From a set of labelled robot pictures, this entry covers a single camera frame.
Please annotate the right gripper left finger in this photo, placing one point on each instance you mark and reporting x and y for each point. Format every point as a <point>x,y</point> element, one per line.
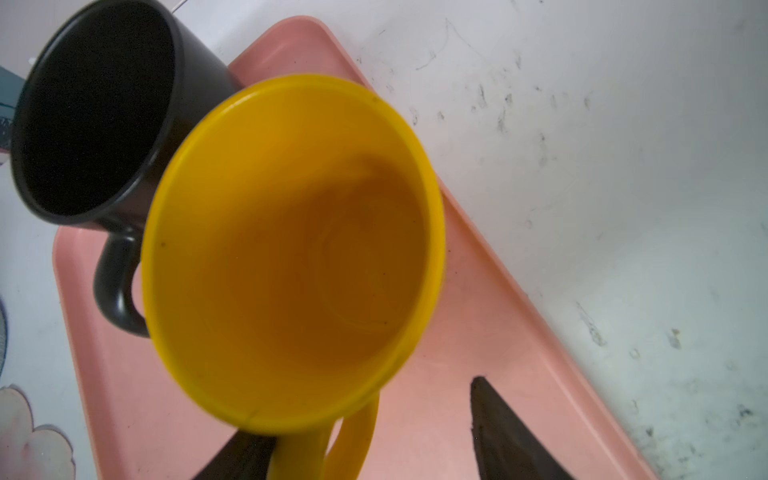
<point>245,456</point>

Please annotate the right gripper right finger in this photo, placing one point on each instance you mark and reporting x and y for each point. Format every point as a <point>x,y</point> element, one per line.
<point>504,447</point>

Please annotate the pink flower resin coaster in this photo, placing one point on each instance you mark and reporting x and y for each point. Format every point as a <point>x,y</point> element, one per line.
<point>28,452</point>

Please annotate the yellow mug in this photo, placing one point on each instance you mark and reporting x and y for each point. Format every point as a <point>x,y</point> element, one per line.
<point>293,256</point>

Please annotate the blue woven round coaster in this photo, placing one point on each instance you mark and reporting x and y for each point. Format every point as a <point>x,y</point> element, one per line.
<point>3,336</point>

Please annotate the black mug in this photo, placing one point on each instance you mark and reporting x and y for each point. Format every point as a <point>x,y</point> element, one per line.
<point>108,102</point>

